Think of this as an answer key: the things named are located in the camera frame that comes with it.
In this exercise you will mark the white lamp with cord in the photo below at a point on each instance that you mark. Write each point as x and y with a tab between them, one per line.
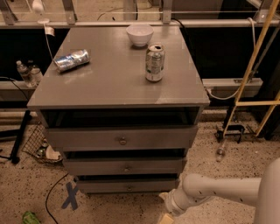
38	7

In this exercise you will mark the grey drawer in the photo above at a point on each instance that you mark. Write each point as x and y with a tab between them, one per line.
127	185
91	139
125	165

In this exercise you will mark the white bowl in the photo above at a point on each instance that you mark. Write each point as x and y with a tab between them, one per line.
139	34

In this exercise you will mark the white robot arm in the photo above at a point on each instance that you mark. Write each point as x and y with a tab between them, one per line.
262	193

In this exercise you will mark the upright soda can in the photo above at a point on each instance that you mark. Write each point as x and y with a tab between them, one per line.
154	62

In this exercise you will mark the clear water bottle left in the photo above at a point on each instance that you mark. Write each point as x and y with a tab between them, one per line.
25	73

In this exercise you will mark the plastic bottle on floor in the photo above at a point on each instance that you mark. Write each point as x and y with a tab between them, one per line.
220	153

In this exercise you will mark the crushed blue soda can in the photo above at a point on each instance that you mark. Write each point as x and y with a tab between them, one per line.
72	60

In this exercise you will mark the green object on floor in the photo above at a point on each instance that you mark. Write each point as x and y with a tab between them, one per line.
30	218

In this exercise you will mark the grey bottom drawer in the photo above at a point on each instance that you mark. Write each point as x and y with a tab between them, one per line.
127	185

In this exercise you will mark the grey middle drawer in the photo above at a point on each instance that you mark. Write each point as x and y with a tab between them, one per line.
125	165

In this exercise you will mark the grey drawer cabinet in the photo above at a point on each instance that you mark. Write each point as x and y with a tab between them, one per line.
111	92

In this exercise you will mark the grey top drawer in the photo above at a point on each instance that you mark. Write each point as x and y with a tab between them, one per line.
91	139

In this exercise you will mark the yellow wooden frame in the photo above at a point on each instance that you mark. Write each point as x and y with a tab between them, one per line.
266	14

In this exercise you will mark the black stand leg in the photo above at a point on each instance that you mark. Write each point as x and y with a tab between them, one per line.
14	153

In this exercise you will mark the black clamp on floor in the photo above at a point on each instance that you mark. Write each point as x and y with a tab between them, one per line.
236	130

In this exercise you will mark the blue tape cross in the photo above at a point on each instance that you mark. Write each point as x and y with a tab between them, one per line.
71	200

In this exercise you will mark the wire basket with items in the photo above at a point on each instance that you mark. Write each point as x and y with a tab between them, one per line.
38	147

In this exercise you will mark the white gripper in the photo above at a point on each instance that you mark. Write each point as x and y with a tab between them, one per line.
171	202

